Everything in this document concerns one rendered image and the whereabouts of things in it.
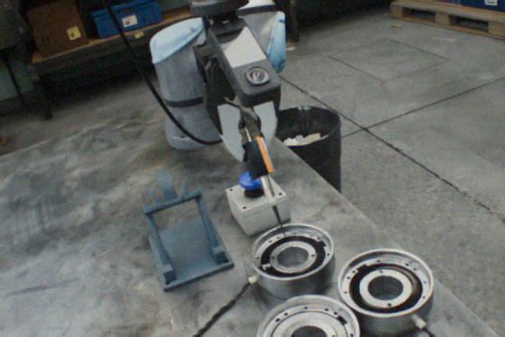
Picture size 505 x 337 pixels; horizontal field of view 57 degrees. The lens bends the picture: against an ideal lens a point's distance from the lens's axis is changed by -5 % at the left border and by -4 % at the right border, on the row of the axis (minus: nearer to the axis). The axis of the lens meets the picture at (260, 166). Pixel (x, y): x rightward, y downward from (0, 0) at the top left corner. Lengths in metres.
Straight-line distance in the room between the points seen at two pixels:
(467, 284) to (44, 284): 1.35
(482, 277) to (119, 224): 1.29
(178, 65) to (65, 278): 0.43
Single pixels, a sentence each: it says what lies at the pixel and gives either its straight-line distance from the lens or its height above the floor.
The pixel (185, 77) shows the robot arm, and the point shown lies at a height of 0.94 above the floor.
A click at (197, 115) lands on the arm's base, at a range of 0.96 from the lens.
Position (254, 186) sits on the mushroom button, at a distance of 0.69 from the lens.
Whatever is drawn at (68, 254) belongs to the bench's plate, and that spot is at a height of 0.80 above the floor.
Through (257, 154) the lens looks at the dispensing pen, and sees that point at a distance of 0.62.
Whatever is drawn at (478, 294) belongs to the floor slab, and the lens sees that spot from 1.72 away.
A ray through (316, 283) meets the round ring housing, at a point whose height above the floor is 0.82.
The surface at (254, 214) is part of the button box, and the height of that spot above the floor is 0.83.
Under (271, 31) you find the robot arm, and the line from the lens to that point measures 0.91.
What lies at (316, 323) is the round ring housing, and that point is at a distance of 0.53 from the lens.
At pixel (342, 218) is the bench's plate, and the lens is 0.71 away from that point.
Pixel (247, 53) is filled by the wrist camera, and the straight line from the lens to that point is 0.54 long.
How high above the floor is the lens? 1.23
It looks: 30 degrees down
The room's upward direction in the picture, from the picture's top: 11 degrees counter-clockwise
